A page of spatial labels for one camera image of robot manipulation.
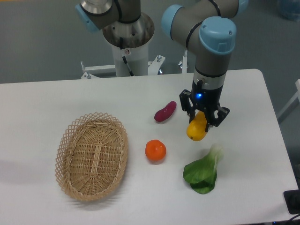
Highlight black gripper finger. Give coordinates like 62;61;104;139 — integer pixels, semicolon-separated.
204;105;230;132
179;90;196;123

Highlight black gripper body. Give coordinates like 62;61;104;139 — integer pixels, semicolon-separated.
191;79;223;112

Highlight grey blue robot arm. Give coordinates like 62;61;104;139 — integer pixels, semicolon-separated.
75;0;248;130

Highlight purple sweet potato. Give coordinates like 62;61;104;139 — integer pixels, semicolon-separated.
154;101;177;122

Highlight orange tangerine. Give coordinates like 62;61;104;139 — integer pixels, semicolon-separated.
145;139;167;161

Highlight green bok choy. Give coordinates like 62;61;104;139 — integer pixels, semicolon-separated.
183;144;224;195

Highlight woven wicker basket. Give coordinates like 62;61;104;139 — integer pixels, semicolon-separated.
55;112;128;201

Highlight black device at table edge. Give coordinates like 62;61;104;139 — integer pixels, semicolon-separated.
283;189;300;215

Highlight blue object top right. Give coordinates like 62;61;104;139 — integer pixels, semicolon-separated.
277;0;300;22

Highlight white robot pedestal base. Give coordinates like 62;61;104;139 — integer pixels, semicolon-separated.
80;43;189;80

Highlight white frame at right edge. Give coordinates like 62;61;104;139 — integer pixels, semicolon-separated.
277;79;300;124

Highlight black cable on pedestal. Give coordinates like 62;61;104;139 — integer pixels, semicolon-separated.
119;37;135;77

